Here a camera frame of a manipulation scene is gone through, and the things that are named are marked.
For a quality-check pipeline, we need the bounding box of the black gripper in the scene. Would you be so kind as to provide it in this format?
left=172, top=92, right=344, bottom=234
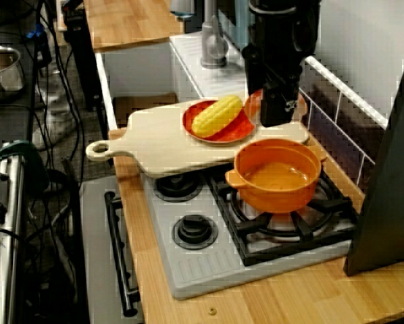
left=242, top=40, right=306, bottom=128

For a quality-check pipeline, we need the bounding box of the toy salmon sushi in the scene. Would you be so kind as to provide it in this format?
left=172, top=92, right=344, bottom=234
left=243, top=89, right=307, bottom=119

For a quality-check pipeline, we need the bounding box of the red plate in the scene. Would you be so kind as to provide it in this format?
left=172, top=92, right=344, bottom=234
left=182, top=99, right=258, bottom=144

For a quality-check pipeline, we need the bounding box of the yellow toy corn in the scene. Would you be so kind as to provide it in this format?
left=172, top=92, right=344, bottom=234
left=191, top=94, right=243, bottom=138

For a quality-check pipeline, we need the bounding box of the grey toy faucet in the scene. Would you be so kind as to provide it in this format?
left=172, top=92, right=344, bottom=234
left=201, top=15, right=230, bottom=68

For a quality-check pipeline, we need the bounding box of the dark tile backsplash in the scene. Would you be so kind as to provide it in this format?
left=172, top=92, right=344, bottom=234
left=299, top=77, right=378, bottom=200

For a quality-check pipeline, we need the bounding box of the teal box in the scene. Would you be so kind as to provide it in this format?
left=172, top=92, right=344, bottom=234
left=218, top=0, right=257, bottom=57

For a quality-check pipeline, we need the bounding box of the white toy sink unit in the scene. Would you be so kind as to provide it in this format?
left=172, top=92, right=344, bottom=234
left=95, top=32, right=267, bottom=132

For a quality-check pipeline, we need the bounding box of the orange toy pot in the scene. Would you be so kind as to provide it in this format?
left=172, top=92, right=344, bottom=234
left=224, top=137, right=327, bottom=214

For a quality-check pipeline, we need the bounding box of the wooden cutting board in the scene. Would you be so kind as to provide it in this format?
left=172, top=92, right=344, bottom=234
left=86, top=97, right=311, bottom=179

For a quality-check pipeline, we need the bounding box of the black stove knob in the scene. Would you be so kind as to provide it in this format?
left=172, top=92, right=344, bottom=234
left=172, top=214, right=220, bottom=250
left=153, top=172, right=205, bottom=203

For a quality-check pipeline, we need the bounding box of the black burner grate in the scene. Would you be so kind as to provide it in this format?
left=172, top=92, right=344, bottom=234
left=207, top=167, right=362, bottom=267

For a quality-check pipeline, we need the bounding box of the black kitchen side panel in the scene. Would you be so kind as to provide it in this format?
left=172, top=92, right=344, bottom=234
left=343, top=26, right=404, bottom=277

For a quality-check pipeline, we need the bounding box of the grey stove top panel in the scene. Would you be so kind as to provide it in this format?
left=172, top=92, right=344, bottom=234
left=141, top=165, right=361, bottom=300

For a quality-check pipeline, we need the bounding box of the wooden kitchen countertop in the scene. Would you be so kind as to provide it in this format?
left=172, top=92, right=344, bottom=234
left=109, top=128, right=404, bottom=324

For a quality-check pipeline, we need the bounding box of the white oven door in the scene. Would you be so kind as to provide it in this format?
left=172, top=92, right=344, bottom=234
left=80, top=175, right=145, bottom=321

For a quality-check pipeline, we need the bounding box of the steel pot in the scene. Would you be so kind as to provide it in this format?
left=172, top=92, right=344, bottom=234
left=0, top=44, right=24, bottom=102

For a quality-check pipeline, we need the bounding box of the white backsplash trim rail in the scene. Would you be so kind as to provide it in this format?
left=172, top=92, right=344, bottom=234
left=303, top=55, right=390, bottom=129

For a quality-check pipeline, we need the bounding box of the black post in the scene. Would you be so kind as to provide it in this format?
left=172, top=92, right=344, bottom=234
left=66, top=15, right=105, bottom=112

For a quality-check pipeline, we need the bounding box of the black oven door handle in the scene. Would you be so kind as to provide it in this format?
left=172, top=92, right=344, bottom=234
left=104, top=190, right=138, bottom=317

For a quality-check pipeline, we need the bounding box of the blue cable connector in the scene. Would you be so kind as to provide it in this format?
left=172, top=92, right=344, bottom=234
left=26, top=22, right=47, bottom=38

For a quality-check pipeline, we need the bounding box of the aluminium extrusion frame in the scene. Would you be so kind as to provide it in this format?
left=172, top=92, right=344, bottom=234
left=0, top=148, right=26, bottom=324

